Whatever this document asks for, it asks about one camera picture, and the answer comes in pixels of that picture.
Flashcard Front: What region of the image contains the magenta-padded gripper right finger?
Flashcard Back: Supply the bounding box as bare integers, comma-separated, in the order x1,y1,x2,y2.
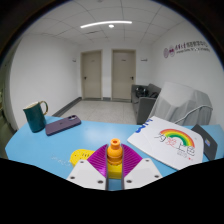
122,144,163,191

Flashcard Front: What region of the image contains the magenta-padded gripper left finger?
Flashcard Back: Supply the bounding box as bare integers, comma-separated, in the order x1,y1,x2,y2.
66,145,109,191

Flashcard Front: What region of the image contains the yellow power strip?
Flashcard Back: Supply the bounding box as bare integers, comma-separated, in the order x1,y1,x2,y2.
69,148,124,180

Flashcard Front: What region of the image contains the white rainbow-printed mouse pad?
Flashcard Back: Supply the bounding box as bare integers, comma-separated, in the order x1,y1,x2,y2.
127,115,205,171

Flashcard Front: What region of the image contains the purple smartphone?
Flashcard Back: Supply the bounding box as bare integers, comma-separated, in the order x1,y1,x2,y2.
44,114,82,137

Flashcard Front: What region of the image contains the grey sofa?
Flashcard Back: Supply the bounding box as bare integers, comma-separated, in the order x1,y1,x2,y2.
130,83,162,126

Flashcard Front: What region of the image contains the grey cloth-covered furniture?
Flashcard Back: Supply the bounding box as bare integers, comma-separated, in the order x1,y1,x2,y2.
148,81,214,127

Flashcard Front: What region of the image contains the white bent tube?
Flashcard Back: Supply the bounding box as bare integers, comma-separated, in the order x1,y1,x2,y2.
173,104,214,126

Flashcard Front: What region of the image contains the beige door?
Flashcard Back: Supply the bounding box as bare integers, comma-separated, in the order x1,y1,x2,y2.
79,49,103,100
110,49,137,101

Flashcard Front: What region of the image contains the long ceiling light strip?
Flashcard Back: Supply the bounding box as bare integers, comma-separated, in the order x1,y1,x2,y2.
79,20,133,30

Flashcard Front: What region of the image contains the teal mug with gold handle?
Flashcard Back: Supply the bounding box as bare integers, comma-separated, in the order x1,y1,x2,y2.
22,100,49,134

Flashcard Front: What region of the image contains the wall logo sign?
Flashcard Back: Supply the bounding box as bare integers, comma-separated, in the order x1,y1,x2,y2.
162,41,212,59

